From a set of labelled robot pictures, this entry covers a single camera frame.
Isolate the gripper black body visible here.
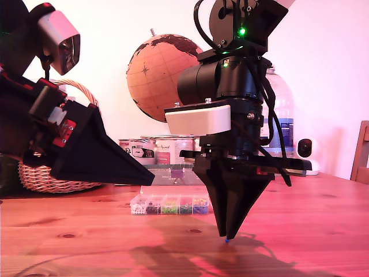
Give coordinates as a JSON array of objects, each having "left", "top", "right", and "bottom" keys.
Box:
[{"left": 179, "top": 98, "right": 313, "bottom": 177}]

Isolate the clear plastic pin organiser box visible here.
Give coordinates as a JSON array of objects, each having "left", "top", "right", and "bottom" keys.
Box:
[{"left": 129, "top": 168, "right": 213, "bottom": 216}]

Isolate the white can with black graphic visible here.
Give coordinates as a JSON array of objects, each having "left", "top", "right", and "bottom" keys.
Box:
[{"left": 118, "top": 139, "right": 156, "bottom": 167}]

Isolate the printed cardboard can tray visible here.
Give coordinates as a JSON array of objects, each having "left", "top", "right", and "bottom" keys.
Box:
[{"left": 114, "top": 163, "right": 207, "bottom": 187}]

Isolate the large clear water bottle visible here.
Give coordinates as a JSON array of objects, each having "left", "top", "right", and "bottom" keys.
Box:
[{"left": 259, "top": 66, "right": 295, "bottom": 158}]

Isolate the white can with pink label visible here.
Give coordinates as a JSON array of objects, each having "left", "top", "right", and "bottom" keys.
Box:
[{"left": 154, "top": 137, "right": 194, "bottom": 166}]

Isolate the cork globe on metal stand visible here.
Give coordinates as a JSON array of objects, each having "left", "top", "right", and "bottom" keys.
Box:
[{"left": 126, "top": 28, "right": 204, "bottom": 123}]

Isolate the wooden chair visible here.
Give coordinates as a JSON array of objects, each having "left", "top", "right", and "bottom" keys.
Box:
[{"left": 349, "top": 120, "right": 369, "bottom": 185}]

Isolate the thick black cable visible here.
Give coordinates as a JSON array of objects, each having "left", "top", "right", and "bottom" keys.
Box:
[{"left": 258, "top": 62, "right": 286, "bottom": 148}]

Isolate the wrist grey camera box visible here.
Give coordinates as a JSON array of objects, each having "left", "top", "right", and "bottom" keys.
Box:
[
  {"left": 164, "top": 99, "right": 232, "bottom": 136},
  {"left": 30, "top": 2, "right": 82, "bottom": 84}
]

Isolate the small white round camera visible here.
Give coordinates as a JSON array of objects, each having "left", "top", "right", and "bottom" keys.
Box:
[{"left": 295, "top": 137, "right": 320, "bottom": 176}]

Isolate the wicker basket with handle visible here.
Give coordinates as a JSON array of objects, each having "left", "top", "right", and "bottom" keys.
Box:
[{"left": 17, "top": 79, "right": 102, "bottom": 194}]

